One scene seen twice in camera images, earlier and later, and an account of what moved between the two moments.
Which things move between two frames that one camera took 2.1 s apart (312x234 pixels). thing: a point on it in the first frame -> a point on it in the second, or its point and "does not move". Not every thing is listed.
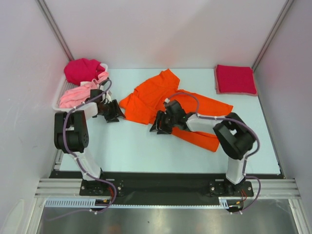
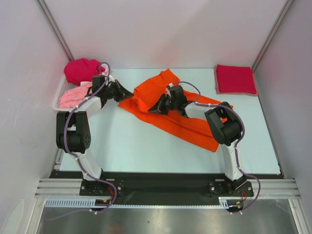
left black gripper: (116, 111) -> (123, 93)
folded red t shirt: (235, 79) does not move
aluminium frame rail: (54, 187) does not move
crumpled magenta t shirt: (79, 70) does not move
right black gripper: (160, 116) -> (159, 107)
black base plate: (134, 188) does not move
